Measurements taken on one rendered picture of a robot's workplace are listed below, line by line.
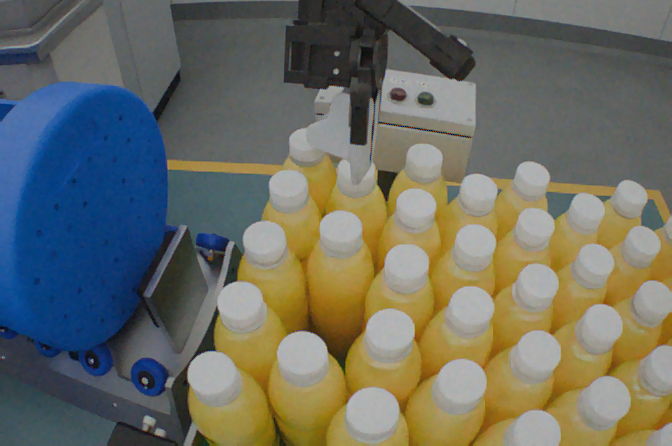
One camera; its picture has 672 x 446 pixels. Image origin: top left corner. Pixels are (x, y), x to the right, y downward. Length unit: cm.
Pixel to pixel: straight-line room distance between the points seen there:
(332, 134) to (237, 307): 17
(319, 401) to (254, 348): 7
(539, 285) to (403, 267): 13
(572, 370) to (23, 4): 90
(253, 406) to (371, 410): 11
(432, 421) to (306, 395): 10
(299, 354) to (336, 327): 16
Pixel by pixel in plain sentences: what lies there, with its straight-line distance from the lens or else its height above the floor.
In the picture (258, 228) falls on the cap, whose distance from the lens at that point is 48.
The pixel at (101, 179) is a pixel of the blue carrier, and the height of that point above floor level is 114.
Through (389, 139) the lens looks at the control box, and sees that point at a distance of 65.
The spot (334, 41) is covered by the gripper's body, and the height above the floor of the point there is 126.
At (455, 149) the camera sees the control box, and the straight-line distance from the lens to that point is 64.
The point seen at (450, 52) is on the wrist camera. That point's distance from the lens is 43.
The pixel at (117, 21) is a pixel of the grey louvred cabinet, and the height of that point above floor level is 63.
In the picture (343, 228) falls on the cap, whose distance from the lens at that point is 47.
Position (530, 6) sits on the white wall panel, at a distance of 345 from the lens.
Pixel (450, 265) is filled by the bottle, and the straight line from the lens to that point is 49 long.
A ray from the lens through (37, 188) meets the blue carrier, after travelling 45.
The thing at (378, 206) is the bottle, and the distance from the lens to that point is 55.
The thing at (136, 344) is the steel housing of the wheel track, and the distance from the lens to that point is 65.
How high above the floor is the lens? 146
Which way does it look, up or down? 45 degrees down
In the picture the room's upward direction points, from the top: straight up
